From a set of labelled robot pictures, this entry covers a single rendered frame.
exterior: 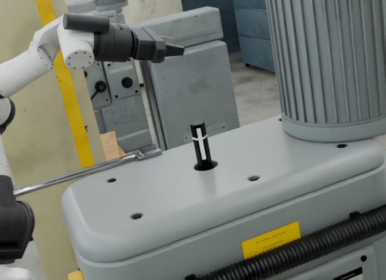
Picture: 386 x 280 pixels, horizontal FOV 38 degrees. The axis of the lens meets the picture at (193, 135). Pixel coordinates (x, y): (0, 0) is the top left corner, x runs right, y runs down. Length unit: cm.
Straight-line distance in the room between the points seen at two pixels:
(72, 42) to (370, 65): 65
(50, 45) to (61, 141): 130
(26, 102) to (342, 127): 186
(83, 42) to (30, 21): 125
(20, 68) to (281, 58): 64
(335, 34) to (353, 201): 24
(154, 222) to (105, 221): 7
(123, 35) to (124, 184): 51
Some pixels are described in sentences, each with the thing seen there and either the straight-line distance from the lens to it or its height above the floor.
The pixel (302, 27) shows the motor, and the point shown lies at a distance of 82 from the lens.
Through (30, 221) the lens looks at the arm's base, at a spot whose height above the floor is 172.
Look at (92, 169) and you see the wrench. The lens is 91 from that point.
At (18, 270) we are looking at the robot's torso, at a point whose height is 165.
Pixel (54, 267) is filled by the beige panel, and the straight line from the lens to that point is 280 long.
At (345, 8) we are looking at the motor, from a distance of 81.
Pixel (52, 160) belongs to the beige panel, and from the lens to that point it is 260.
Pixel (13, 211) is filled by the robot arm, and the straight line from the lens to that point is 123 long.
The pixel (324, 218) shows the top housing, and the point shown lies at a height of 181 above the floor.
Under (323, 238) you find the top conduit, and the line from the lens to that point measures 79.
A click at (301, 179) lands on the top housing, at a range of 78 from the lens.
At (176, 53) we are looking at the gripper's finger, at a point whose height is 196.
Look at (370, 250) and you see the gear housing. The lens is 91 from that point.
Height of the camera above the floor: 222
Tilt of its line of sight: 19 degrees down
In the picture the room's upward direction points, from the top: 11 degrees counter-clockwise
